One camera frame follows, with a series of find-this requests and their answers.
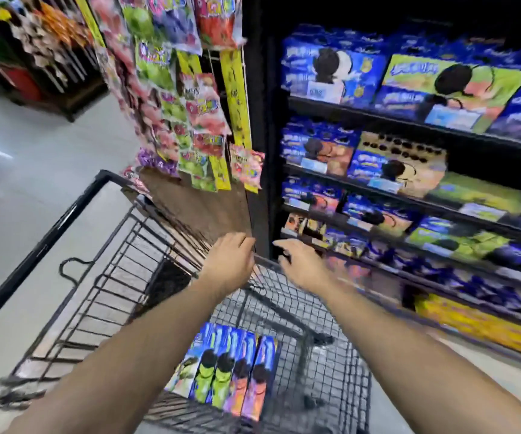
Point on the stack of blue cookie boxes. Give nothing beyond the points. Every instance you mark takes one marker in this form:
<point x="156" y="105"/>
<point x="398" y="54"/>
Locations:
<point x="332" y="67"/>

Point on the blue orange cookie box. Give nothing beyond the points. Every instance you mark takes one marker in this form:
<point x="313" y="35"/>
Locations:
<point x="260" y="379"/>
<point x="239" y="379"/>

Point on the person's left fingers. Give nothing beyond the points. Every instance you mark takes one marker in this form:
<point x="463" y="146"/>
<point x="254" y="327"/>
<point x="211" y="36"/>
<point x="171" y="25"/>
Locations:
<point x="244" y="243"/>

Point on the person's left forearm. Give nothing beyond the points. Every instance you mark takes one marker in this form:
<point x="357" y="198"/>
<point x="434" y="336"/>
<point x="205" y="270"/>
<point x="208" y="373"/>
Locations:
<point x="134" y="357"/>

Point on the yellow hanging strip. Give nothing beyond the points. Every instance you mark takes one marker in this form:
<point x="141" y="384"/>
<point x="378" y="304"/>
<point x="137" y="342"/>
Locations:
<point x="220" y="171"/>
<point x="89" y="20"/>
<point x="237" y="99"/>

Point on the flat green cookie boxes stack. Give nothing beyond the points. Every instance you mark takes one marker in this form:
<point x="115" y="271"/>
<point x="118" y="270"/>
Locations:
<point x="482" y="194"/>

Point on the black store shelf unit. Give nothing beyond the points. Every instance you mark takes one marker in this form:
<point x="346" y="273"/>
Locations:
<point x="265" y="108"/>

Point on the person's left hand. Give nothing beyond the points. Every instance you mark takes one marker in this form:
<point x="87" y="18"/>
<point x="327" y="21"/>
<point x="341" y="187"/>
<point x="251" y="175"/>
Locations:
<point x="226" y="264"/>

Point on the blue green cookie box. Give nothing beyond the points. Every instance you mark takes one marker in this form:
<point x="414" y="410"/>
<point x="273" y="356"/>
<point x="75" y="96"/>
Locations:
<point x="222" y="375"/>
<point x="205" y="370"/>
<point x="187" y="363"/>

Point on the large green cookie box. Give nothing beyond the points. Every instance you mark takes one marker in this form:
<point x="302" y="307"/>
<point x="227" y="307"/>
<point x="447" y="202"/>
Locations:
<point x="459" y="90"/>

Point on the row of yellow packets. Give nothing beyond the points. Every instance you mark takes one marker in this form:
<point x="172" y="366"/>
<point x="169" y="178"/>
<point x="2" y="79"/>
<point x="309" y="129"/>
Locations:
<point x="482" y="325"/>

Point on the beige cookie box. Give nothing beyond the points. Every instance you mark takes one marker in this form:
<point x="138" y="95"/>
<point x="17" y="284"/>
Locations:
<point x="398" y="164"/>

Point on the person's right hand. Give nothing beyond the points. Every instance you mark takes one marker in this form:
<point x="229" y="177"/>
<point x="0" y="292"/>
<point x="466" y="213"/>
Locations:
<point x="303" y="268"/>

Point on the person's right forearm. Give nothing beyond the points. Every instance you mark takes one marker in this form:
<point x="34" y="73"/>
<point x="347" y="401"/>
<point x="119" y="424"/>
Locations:
<point x="405" y="361"/>

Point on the rows of small cookie packs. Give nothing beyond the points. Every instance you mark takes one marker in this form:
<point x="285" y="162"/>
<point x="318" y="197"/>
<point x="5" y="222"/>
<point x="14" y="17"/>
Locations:
<point x="378" y="221"/>

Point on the person's right fingers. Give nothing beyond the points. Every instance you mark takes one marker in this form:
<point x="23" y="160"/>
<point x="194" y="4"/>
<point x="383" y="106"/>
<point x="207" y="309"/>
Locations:
<point x="285" y="245"/>

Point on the lollipop display stand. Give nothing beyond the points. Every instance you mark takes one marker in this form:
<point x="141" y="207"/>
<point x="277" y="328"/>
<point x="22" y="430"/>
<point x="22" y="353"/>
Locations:
<point x="30" y="45"/>

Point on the rack of hanging candy bags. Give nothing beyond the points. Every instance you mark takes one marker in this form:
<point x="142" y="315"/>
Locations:
<point x="165" y="85"/>

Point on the stack of blue orange boxes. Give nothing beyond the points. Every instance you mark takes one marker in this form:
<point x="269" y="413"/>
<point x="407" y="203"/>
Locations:
<point x="319" y="146"/>

